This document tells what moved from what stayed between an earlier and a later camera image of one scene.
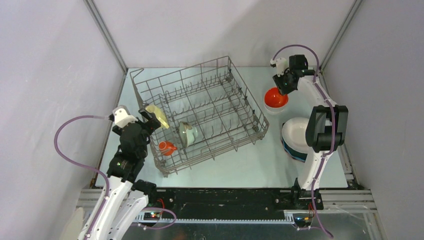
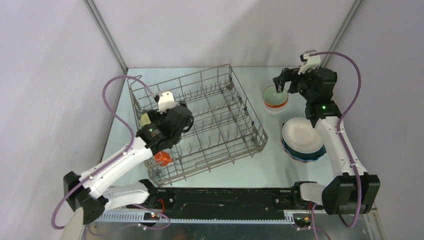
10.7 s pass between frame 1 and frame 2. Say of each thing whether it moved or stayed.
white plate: stayed
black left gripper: moved
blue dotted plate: stayed
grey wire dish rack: moved
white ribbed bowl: stayed
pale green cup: moved
